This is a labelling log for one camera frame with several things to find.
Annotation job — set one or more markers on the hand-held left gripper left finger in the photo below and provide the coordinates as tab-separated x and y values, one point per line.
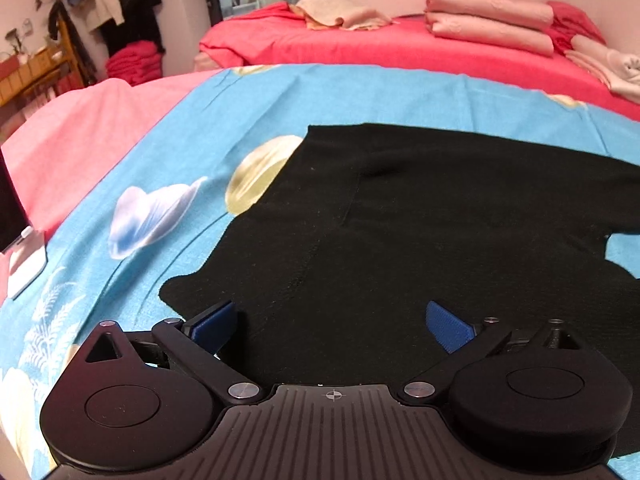
216	326

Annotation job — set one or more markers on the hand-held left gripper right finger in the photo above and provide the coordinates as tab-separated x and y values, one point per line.
446	331

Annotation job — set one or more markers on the black pants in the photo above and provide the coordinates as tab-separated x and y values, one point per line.
400	235

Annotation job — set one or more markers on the blue printed blanket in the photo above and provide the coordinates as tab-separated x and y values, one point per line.
200	135

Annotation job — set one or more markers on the dark phone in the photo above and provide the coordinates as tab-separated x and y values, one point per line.
9	205

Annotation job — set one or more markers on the pink bed sheet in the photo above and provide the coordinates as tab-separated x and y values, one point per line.
85	125

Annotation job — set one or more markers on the pile of red clothes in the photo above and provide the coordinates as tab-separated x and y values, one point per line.
132	62

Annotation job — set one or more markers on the red bed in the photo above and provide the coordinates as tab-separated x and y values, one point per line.
350	45

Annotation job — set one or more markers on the folded cream blanket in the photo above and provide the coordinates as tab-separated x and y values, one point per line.
610	67

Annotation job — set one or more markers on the wooden shelf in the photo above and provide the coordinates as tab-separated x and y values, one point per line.
30	67

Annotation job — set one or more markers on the hanging black garment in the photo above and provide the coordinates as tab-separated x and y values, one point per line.
137	5

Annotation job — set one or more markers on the red crumpled cloth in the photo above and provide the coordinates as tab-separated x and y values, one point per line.
570	20

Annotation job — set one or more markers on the crumpled beige cloth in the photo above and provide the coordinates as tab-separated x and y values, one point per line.
340	12

